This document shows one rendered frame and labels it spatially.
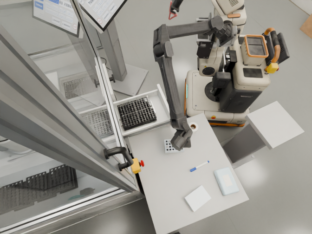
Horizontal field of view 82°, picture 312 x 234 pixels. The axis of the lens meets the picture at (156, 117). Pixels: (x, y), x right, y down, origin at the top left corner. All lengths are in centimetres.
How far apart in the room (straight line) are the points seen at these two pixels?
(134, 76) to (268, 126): 167
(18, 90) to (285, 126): 152
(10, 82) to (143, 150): 109
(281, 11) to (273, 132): 284
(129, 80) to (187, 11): 171
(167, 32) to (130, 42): 208
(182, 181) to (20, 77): 109
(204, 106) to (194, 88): 24
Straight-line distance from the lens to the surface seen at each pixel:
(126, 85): 241
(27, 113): 19
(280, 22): 382
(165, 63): 89
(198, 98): 201
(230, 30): 124
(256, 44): 172
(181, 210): 119
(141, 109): 120
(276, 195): 226
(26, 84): 21
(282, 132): 154
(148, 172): 120
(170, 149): 121
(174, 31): 97
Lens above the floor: 195
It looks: 64 degrees down
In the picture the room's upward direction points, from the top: 2 degrees counter-clockwise
